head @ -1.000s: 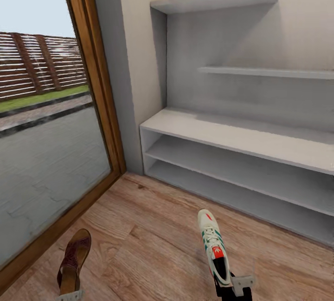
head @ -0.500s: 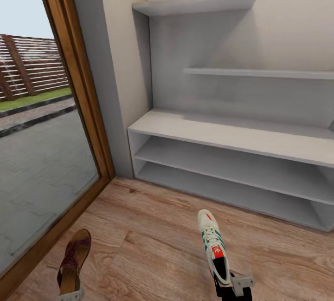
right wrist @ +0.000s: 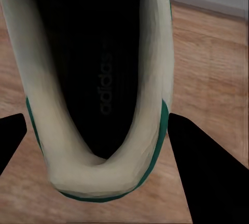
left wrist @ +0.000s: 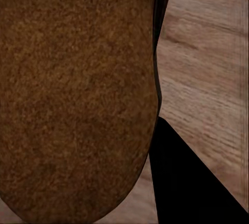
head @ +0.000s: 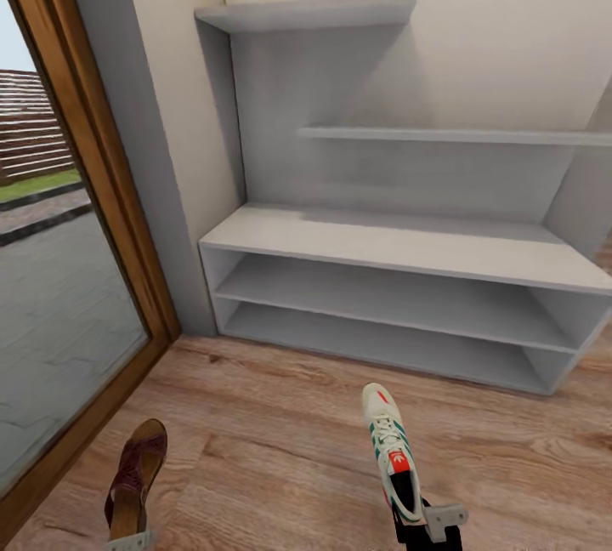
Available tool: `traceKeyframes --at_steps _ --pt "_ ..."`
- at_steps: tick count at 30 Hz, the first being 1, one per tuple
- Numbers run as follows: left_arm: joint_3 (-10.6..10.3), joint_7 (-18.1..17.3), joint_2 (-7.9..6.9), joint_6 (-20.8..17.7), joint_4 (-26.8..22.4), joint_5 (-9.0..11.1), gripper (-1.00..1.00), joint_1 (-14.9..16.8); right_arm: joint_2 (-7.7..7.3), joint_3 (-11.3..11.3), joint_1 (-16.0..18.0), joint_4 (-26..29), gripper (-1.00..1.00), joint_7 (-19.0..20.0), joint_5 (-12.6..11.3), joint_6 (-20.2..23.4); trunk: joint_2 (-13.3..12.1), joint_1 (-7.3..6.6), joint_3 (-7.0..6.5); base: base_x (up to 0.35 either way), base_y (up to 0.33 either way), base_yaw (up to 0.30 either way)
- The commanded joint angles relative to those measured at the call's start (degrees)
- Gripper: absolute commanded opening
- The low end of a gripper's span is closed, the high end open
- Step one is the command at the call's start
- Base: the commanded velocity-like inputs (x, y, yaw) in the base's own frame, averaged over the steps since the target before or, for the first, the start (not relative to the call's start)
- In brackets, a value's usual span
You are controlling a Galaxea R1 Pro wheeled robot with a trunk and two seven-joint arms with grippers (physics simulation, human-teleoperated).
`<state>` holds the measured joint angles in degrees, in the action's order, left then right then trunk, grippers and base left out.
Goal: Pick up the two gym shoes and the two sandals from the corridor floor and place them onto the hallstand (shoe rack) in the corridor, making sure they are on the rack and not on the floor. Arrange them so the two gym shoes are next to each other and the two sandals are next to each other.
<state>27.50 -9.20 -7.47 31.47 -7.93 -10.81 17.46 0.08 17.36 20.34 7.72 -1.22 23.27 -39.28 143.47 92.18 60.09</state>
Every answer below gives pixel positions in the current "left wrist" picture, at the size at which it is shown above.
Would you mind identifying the sandal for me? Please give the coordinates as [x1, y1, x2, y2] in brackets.
[0, 0, 169, 224]

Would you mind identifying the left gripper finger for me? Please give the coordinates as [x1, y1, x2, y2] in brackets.
[149, 117, 249, 224]

